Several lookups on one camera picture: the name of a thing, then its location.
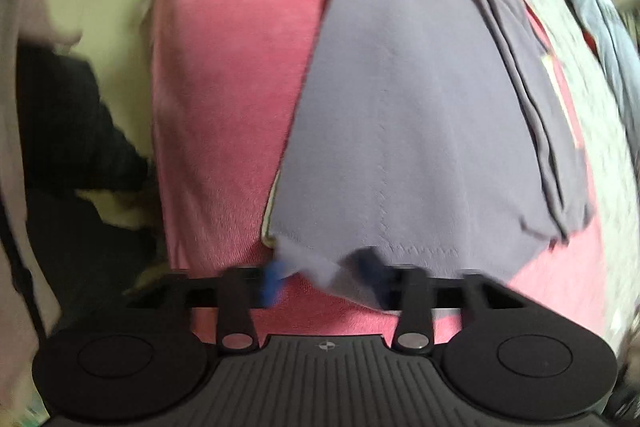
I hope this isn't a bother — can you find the purple garment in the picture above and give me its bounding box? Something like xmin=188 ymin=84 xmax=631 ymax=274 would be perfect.
xmin=268 ymin=0 xmax=592 ymax=306

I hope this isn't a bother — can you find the grey quilted bedsheet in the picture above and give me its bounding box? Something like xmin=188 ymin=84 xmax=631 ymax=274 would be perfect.
xmin=525 ymin=0 xmax=639 ymax=352

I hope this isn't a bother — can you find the light blue duvet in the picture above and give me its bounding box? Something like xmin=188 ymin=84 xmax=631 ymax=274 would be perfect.
xmin=566 ymin=0 xmax=639 ymax=150

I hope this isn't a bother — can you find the pink towel blanket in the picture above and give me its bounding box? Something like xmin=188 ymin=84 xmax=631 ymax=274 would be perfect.
xmin=150 ymin=0 xmax=603 ymax=334

